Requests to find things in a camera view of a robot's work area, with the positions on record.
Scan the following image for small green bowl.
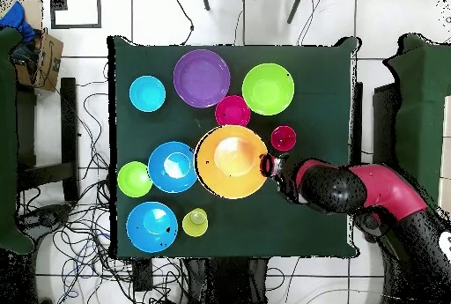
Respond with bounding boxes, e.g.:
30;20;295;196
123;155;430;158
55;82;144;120
116;160;153;198

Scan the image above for dark green tablecloth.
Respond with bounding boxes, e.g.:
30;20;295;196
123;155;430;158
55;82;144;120
107;34;361;260

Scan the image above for large green bowl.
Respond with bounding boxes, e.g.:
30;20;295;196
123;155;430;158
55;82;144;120
241;63;296;117

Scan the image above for red cup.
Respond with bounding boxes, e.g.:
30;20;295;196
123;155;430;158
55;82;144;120
270;124;298;152

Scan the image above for blue cloth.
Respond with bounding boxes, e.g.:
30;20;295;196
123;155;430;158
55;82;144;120
0;0;36;42

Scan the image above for tangled floor cables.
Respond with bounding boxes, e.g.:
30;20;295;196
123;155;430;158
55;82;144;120
17;70;188;304

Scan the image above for cardboard box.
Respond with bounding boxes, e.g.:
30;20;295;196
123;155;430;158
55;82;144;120
10;0;65;93

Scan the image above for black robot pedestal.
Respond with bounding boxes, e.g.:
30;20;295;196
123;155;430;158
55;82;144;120
186;257;270;304

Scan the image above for black floor cable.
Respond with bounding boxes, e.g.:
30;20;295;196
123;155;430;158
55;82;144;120
171;0;196;47

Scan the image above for black side frame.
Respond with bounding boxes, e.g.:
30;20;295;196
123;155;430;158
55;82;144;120
372;83;401;166

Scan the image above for black stand base with knob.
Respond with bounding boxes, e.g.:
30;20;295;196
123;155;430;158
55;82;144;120
17;203;73;238

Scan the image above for green covered side table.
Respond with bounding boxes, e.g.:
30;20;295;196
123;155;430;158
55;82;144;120
381;33;451;263
0;26;36;256

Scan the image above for black square floor frame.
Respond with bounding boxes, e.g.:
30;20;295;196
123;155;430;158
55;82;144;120
49;0;102;30

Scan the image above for black bench frame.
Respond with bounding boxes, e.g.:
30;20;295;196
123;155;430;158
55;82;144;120
15;77;81;204

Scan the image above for large orange bowl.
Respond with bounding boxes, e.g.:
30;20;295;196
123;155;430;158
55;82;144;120
194;124;270;200

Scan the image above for black power box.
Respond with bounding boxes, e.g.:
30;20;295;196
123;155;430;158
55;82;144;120
131;257;154;293

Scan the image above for small light blue bowl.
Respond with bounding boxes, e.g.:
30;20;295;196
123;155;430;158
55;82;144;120
129;75;167;114

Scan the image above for small red bowl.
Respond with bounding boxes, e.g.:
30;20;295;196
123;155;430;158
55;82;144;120
214;94;252;128

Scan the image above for yellow cup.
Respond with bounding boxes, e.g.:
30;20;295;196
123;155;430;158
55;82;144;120
181;207;210;238

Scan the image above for large purple bowl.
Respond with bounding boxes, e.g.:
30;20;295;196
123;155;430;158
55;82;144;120
173;48;232;109

